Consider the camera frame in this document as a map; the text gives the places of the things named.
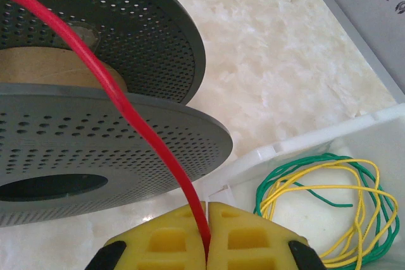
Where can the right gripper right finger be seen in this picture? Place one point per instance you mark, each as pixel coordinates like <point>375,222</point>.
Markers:
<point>253,244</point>

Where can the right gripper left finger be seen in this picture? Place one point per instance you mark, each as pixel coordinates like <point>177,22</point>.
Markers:
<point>158,244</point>

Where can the white plastic bin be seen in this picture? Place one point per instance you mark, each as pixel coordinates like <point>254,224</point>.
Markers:
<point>364,131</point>

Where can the clear adhesive tape piece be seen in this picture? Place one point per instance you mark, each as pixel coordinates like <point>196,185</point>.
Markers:
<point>88,34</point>

